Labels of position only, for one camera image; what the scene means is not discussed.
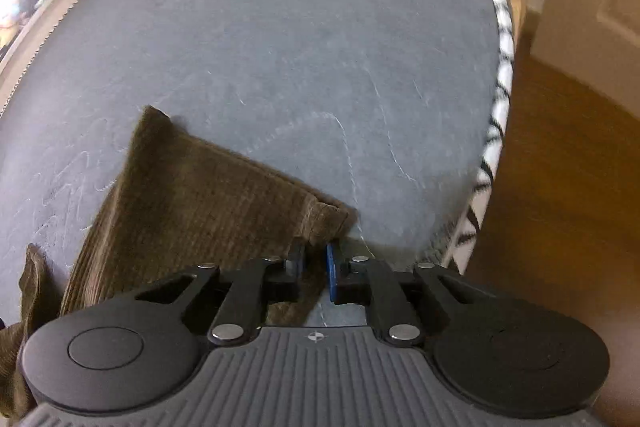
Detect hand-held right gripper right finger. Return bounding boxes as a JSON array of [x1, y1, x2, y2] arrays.
[[325, 243, 496, 348]]

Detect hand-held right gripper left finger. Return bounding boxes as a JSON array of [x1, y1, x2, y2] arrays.
[[134, 243, 307, 348]]

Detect brown corduroy pants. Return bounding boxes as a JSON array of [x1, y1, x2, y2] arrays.
[[0, 104, 358, 423]]

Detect grey quilted blanket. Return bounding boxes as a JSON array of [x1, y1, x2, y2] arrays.
[[0, 0, 501, 338]]

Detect black white striped bed sheet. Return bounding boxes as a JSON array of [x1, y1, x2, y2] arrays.
[[65, 0, 516, 275]]

